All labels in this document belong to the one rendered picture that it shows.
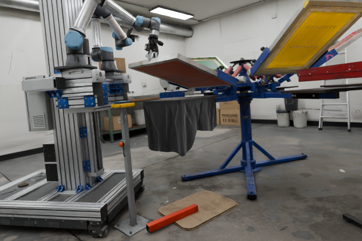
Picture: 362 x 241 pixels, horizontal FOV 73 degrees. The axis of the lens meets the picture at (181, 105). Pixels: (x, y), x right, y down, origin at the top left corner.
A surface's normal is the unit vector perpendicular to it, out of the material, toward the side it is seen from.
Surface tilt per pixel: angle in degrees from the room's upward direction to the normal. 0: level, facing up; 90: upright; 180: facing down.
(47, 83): 90
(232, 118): 90
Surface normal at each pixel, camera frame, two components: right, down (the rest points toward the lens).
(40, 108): -0.21, 0.07
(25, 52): 0.73, -0.01
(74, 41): 0.32, 0.15
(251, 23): -0.68, 0.10
